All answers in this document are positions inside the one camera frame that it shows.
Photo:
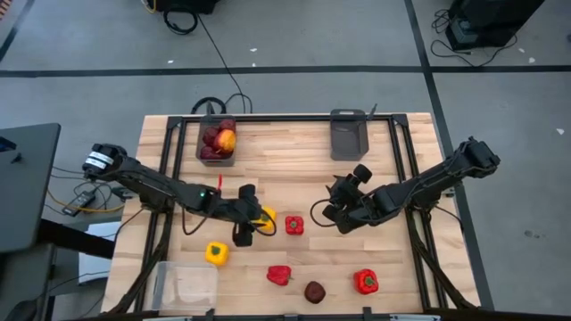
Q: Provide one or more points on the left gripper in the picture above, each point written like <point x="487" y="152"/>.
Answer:
<point x="241" y="209"/>

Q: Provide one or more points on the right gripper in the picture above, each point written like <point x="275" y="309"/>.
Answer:
<point x="352" y="200"/>

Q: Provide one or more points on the yellow bell pepper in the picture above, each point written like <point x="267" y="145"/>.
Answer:
<point x="217" y="253"/>
<point x="269" y="213"/>

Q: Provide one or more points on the wrinkled red bell pepper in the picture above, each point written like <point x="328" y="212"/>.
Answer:
<point x="278" y="275"/>

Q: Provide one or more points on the yellow red apple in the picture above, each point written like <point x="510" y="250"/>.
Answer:
<point x="225" y="140"/>

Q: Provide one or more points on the dark red apple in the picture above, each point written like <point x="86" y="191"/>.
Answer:
<point x="209" y="135"/>
<point x="227" y="125"/>
<point x="315" y="292"/>
<point x="209" y="153"/>

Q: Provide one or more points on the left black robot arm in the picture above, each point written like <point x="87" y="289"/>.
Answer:
<point x="147" y="180"/>

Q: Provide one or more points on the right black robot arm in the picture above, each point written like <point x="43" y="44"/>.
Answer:
<point x="428" y="183"/>

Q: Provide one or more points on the gray plastic basket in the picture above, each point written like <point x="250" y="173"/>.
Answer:
<point x="349" y="138"/>
<point x="203" y="162"/>

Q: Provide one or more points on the small black antenna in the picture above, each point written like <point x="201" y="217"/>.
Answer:
<point x="372" y="111"/>

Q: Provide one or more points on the clear plastic container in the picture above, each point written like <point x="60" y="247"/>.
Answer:
<point x="185" y="285"/>

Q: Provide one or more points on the white board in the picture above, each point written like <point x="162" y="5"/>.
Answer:
<point x="98" y="254"/>

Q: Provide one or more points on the black power adapter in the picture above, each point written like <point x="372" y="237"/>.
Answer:
<point x="80" y="201"/>

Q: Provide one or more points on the black desk beam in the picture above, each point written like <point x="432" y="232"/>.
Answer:
<point x="76" y="238"/>

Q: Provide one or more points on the black equipment box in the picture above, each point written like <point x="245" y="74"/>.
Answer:
<point x="187" y="4"/>

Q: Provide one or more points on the dark gray desk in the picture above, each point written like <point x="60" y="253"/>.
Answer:
<point x="27" y="187"/>

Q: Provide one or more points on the black equipment case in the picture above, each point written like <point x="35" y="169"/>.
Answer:
<point x="490" y="20"/>

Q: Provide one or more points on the black metal table frame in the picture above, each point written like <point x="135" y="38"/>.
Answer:
<point x="290" y="118"/>

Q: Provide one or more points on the black clamp bracket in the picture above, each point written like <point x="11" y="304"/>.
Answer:
<point x="366" y="312"/>
<point x="209" y="313"/>

